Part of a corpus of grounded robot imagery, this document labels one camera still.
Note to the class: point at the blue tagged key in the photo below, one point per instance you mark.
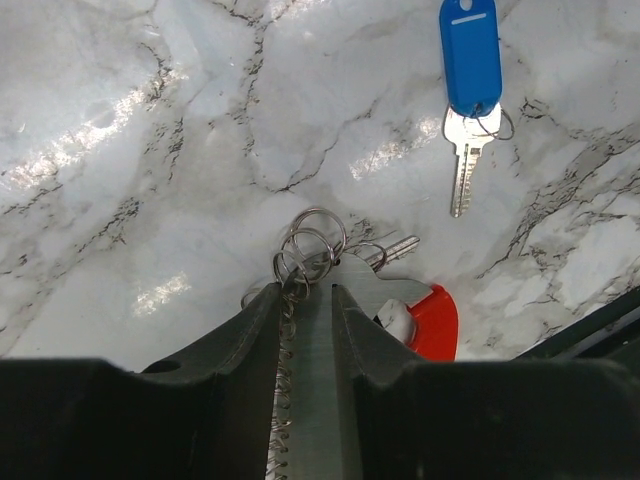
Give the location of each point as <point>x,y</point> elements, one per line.
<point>473,76</point>

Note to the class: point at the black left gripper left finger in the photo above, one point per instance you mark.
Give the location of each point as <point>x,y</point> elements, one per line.
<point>203,412</point>

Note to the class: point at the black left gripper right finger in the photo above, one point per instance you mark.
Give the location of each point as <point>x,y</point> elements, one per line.
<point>402,417</point>

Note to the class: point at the red handled key organizer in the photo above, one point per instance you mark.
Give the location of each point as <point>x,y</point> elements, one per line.
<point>315,255</point>

